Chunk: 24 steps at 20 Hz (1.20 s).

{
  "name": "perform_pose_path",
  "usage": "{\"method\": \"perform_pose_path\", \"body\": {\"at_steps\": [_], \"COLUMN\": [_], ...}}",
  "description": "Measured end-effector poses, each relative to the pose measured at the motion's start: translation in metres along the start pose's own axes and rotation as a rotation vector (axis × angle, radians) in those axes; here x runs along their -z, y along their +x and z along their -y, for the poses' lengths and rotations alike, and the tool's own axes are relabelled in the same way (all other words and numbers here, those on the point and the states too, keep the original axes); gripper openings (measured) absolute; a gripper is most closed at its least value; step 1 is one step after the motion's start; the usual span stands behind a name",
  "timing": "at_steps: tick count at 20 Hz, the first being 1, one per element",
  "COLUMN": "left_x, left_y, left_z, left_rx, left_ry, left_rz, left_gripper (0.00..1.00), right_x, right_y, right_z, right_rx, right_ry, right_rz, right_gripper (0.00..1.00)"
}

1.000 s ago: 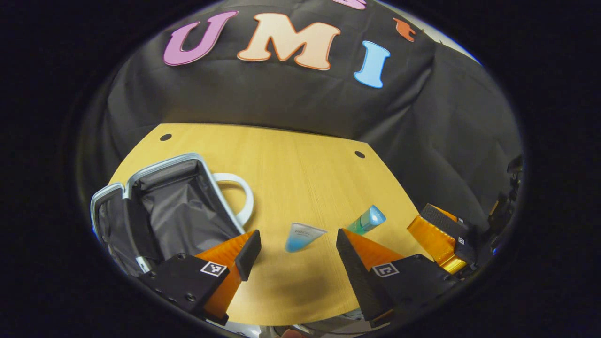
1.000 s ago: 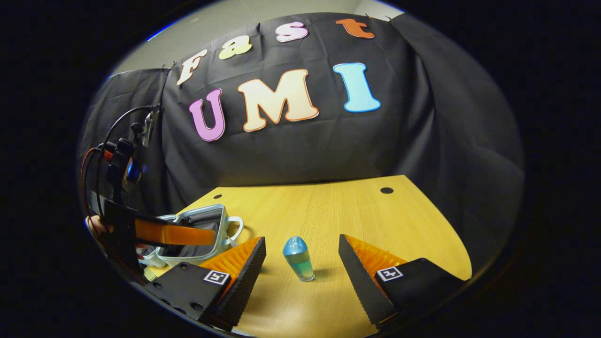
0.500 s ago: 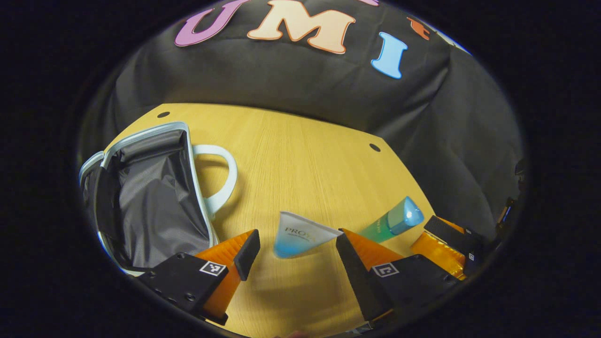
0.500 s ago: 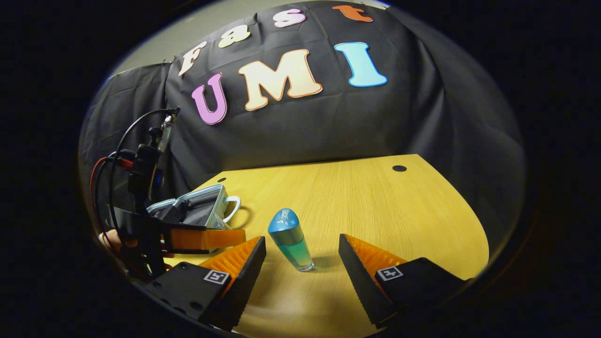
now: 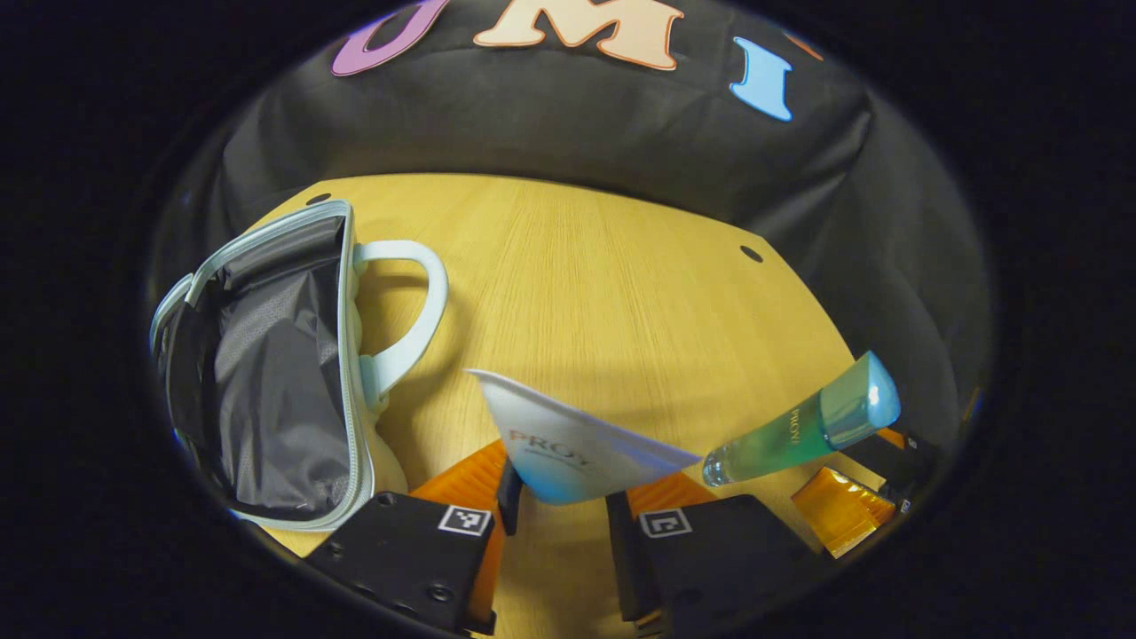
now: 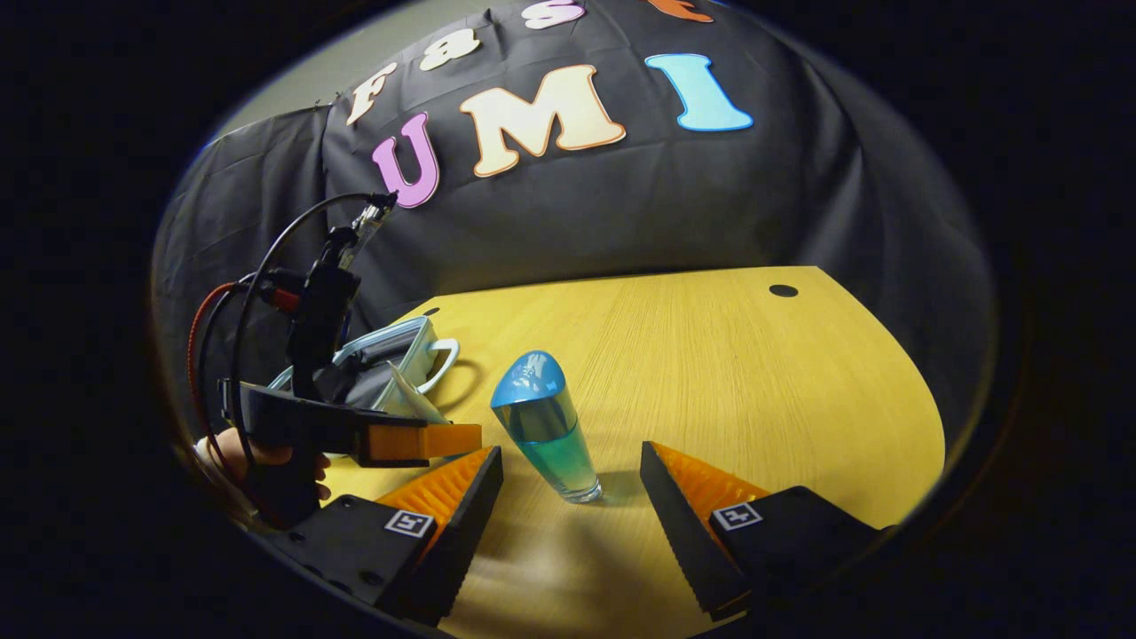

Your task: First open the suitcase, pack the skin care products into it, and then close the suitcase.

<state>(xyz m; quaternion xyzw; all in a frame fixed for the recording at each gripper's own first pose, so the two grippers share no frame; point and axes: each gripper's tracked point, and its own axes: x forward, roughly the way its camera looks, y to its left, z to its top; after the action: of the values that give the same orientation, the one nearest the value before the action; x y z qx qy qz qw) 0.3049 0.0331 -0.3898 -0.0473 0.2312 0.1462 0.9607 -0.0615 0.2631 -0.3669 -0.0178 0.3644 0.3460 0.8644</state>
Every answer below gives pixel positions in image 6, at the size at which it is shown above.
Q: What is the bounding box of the black backdrop cloth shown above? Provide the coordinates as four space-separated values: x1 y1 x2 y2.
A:
151 0 995 445

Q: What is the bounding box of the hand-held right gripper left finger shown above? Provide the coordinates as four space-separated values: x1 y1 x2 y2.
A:
269 445 505 627

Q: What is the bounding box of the black cable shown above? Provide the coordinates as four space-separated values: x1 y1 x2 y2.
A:
195 190 398 445

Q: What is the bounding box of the blue skin care bottle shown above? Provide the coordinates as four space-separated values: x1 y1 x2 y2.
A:
489 349 604 505

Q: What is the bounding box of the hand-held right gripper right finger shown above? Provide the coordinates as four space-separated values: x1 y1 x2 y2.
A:
639 440 893 622

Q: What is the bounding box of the white skin care tube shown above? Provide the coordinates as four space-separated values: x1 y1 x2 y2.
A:
387 359 451 426

